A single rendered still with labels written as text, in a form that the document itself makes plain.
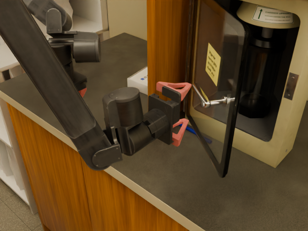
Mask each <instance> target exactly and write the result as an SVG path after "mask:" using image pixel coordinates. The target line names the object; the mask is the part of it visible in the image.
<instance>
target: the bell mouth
mask: <svg viewBox="0 0 308 231"><path fill-rule="evenodd" d="M236 14H237V16H238V17H239V18H240V19H241V20H243V21H245V22H247V23H250V24H252V25H255V26H260V27H264V28H277V29H286V28H296V27H299V26H300V18H299V16H298V15H296V14H294V13H291V12H287V11H282V10H278V9H274V8H270V7H266V6H262V5H257V4H253V3H249V2H245V1H243V2H242V4H241V5H240V7H239V8H238V10H237V12H236Z"/></svg>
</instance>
